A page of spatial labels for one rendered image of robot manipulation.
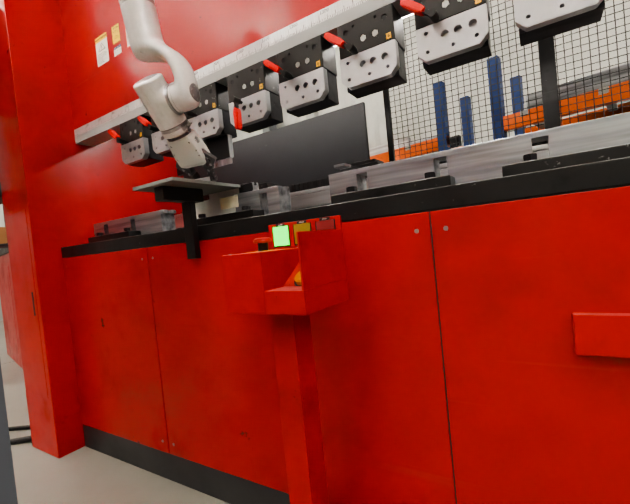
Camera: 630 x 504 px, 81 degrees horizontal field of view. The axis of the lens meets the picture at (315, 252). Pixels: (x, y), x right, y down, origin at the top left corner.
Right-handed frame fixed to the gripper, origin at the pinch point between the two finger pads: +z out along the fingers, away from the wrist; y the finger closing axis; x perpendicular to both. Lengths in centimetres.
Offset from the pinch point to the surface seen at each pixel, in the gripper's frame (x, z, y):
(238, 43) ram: -27.3, -28.4, -15.8
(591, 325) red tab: 46, 17, -94
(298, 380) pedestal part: 58, 18, -42
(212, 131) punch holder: -13.6, -9.1, -1.5
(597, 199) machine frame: 31, 2, -96
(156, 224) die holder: -2.3, 16.3, 34.4
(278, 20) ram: -26, -31, -31
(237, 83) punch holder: -19.8, -19.4, -13.9
